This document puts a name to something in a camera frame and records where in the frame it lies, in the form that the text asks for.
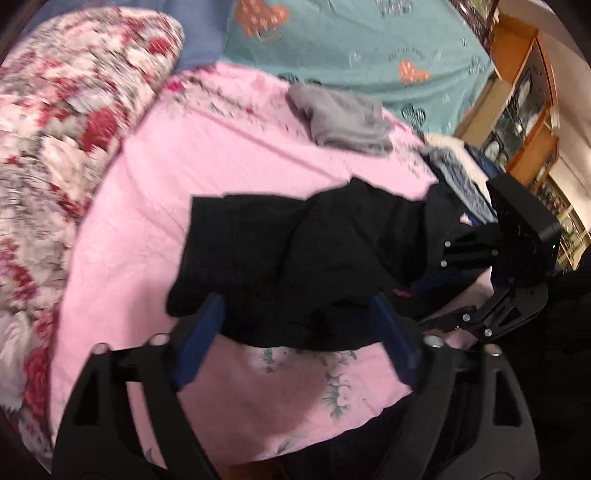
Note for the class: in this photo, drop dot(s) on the teal heart print sheet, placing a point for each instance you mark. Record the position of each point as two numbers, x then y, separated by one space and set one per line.
351 41

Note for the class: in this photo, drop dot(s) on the black pants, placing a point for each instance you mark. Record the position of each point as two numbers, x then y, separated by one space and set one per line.
295 258

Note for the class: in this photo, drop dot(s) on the wooden glass cabinet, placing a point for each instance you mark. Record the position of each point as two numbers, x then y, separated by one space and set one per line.
521 106

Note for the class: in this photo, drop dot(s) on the pink floral blanket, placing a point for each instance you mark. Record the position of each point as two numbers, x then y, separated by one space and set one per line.
212 161

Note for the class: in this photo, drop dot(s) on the grey folded cloth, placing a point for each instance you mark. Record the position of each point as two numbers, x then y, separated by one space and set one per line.
344 120

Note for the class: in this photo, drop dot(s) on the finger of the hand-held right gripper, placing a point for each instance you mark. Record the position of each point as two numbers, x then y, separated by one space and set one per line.
471 251
508 309

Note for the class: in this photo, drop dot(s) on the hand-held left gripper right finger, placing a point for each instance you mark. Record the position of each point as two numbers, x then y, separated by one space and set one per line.
393 339

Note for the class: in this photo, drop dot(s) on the person's dark clothing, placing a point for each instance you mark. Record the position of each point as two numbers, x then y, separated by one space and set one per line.
561 369

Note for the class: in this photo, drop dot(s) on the white cloth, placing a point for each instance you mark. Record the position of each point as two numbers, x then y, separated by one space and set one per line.
445 140

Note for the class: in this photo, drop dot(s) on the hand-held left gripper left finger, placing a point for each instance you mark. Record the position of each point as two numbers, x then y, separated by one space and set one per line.
202 339

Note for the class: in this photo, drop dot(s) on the red floral quilt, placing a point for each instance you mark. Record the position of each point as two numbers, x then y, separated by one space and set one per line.
60 120

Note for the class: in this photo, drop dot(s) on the blue patterned cloth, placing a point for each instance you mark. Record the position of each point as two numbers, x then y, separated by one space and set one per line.
461 180

